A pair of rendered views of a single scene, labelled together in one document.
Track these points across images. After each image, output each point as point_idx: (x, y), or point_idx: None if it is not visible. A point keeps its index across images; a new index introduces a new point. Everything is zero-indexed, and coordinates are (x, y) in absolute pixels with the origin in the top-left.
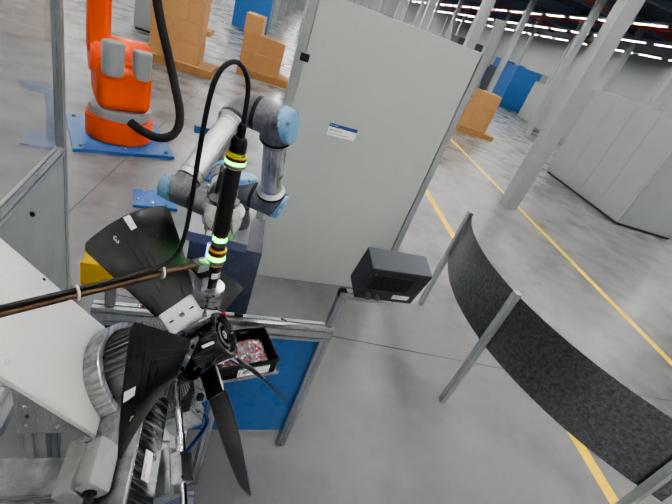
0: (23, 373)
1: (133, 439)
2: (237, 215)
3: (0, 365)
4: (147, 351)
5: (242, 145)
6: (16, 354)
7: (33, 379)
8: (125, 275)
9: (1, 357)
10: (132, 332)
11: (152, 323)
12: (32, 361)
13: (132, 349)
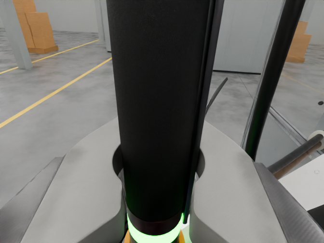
0: (300, 180)
1: (197, 177)
2: (77, 169)
3: (315, 165)
4: (209, 101)
5: None
6: (320, 182)
7: (290, 185)
8: (293, 154)
9: (322, 168)
10: (224, 79)
11: None
12: (306, 193)
13: (219, 86)
